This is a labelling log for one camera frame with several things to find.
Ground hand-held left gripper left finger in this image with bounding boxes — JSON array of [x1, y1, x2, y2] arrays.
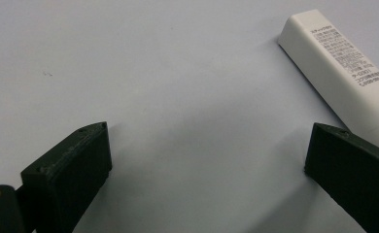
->
[[16, 121, 113, 233]]

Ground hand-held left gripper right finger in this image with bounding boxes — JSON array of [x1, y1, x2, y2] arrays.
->
[[304, 122, 379, 233]]

